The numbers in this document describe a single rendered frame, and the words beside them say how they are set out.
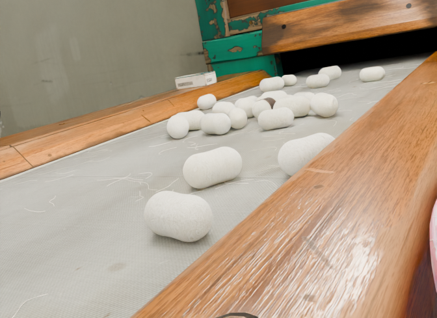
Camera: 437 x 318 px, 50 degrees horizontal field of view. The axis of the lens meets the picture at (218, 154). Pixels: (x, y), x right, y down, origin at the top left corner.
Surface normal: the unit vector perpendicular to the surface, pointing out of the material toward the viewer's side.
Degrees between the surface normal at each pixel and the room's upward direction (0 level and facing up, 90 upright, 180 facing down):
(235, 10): 90
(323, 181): 0
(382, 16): 66
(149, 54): 90
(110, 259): 0
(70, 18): 90
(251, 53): 90
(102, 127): 45
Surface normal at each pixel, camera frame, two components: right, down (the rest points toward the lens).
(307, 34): -0.51, -0.12
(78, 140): 0.47, -0.71
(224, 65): -0.50, 0.25
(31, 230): -0.18, -0.96
